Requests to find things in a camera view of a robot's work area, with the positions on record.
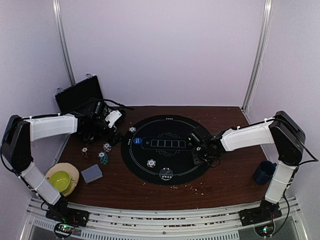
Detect blue ten chip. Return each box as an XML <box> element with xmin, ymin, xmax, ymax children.
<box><xmin>128</xmin><ymin>126</ymin><xmax>137</xmax><ymax>133</ymax></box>

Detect clear dealer button disc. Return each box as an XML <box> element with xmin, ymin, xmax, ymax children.
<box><xmin>159</xmin><ymin>167</ymin><xmax>174</xmax><ymax>181</ymax></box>

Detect blue small blind button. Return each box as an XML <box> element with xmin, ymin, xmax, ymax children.
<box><xmin>132</xmin><ymin>137</ymin><xmax>143</xmax><ymax>145</ymax></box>

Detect white blue chip stack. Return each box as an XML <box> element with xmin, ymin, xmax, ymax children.
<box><xmin>146</xmin><ymin>159</ymin><xmax>156</xmax><ymax>168</ymax></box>

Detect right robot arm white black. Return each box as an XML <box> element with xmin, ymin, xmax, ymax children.
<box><xmin>188</xmin><ymin>110</ymin><xmax>306</xmax><ymax>221</ymax></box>

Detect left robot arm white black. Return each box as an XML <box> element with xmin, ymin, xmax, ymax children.
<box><xmin>0</xmin><ymin>98</ymin><xmax>126</xmax><ymax>222</ymax></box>

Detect red brown chip stack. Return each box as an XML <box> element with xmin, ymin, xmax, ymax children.
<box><xmin>81</xmin><ymin>147</ymin><xmax>90</xmax><ymax>158</ymax></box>

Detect black poker chip case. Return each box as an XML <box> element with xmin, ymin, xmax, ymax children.
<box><xmin>54</xmin><ymin>73</ymin><xmax>126</xmax><ymax>145</ymax></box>

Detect green chip stack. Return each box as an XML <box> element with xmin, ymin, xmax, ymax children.
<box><xmin>98</xmin><ymin>151</ymin><xmax>109</xmax><ymax>165</ymax></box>

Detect round black poker mat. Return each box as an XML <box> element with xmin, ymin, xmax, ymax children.
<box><xmin>121</xmin><ymin>115</ymin><xmax>218</xmax><ymax>186</ymax></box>

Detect beige plate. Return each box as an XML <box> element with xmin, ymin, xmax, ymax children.
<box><xmin>45</xmin><ymin>163</ymin><xmax>80</xmax><ymax>197</ymax></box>

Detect dark blue mug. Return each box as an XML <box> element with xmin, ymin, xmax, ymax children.
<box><xmin>252</xmin><ymin>160</ymin><xmax>277</xmax><ymax>186</ymax></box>

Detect green plastic bowl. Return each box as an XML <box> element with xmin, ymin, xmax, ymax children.
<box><xmin>49</xmin><ymin>170</ymin><xmax>71</xmax><ymax>193</ymax></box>

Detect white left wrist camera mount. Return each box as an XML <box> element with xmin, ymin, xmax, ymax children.
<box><xmin>104</xmin><ymin>110</ymin><xmax>122</xmax><ymax>129</ymax></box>

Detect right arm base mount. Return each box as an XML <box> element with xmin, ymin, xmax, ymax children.
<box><xmin>238</xmin><ymin>199</ymin><xmax>283</xmax><ymax>238</ymax></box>

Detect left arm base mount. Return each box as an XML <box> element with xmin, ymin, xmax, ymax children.
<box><xmin>45</xmin><ymin>198</ymin><xmax>90</xmax><ymax>240</ymax></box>

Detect aluminium front rail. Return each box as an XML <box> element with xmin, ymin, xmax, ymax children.
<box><xmin>18</xmin><ymin>197</ymin><xmax>309</xmax><ymax>240</ymax></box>

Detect left aluminium frame post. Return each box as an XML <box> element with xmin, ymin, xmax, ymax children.
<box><xmin>52</xmin><ymin>0</ymin><xmax>76</xmax><ymax>86</ymax></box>

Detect aluminium frame post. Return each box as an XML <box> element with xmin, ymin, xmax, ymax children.
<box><xmin>241</xmin><ymin>0</ymin><xmax>274</xmax><ymax>114</ymax></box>
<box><xmin>52</xmin><ymin>0</ymin><xmax>76</xmax><ymax>86</ymax></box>

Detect right aluminium frame post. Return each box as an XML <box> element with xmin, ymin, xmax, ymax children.
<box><xmin>241</xmin><ymin>0</ymin><xmax>274</xmax><ymax>114</ymax></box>

